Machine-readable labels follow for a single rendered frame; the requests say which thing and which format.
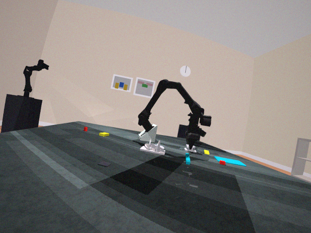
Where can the cyan square plate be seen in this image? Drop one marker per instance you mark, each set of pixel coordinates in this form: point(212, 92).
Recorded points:
point(230, 161)

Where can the cyan long flat bar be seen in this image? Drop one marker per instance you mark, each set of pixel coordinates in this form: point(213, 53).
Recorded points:
point(187, 158)

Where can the yellow rectangular block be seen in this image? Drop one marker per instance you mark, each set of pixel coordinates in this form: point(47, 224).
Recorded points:
point(104, 134)

